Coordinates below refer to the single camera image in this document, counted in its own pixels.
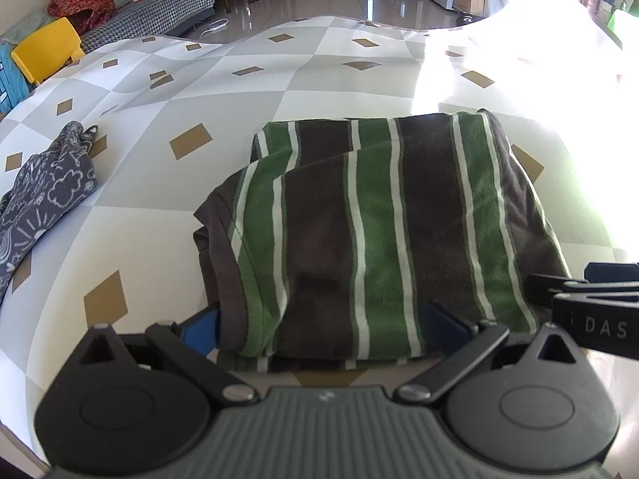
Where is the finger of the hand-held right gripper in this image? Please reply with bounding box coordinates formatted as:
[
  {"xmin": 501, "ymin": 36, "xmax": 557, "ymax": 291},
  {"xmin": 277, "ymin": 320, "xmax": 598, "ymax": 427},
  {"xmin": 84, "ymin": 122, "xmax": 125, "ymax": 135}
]
[
  {"xmin": 526, "ymin": 273, "xmax": 639, "ymax": 305},
  {"xmin": 583, "ymin": 262, "xmax": 639, "ymax": 284}
]

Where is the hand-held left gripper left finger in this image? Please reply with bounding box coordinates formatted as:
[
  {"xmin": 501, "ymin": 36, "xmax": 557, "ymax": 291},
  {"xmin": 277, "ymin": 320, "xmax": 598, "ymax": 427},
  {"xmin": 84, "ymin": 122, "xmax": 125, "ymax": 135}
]
[{"xmin": 67, "ymin": 304, "xmax": 260, "ymax": 406}]

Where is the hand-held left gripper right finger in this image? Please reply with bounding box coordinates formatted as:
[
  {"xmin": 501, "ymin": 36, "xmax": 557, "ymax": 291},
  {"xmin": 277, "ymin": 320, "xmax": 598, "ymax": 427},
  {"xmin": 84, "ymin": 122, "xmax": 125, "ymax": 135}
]
[{"xmin": 394, "ymin": 301, "xmax": 587, "ymax": 406}]

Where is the green brown striped t-shirt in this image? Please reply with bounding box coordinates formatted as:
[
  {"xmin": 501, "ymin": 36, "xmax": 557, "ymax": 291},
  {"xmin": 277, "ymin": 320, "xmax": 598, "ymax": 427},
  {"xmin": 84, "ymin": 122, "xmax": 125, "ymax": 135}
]
[{"xmin": 192, "ymin": 109, "xmax": 572, "ymax": 372}]

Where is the dark grey printed cloth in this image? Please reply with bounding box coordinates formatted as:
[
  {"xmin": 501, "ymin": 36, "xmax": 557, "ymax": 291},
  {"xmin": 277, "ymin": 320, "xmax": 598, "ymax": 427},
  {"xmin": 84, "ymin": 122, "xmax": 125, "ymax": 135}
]
[{"xmin": 0, "ymin": 121, "xmax": 98, "ymax": 305}]

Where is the grey white diamond-pattern mat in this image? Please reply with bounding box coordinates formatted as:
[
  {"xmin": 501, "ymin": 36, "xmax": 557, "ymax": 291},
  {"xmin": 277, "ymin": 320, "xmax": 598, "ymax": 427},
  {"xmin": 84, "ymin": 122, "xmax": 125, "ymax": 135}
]
[{"xmin": 0, "ymin": 0, "xmax": 639, "ymax": 470}]

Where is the yellow plastic chair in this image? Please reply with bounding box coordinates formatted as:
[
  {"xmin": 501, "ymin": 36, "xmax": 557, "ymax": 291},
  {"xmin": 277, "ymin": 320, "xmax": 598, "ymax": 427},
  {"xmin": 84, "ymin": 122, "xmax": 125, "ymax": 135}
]
[{"xmin": 11, "ymin": 16, "xmax": 85, "ymax": 85}]

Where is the houndstooth sofa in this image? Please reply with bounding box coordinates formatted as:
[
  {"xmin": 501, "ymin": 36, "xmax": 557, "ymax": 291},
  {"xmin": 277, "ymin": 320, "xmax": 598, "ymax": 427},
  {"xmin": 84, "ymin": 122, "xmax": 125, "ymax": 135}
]
[{"xmin": 80, "ymin": 0, "xmax": 215, "ymax": 53}]

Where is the grey-green cushion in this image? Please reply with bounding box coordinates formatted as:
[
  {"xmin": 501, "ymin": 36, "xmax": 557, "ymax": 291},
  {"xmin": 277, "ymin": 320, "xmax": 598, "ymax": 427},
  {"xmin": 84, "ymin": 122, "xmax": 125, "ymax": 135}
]
[{"xmin": 0, "ymin": 7, "xmax": 56, "ymax": 48}]

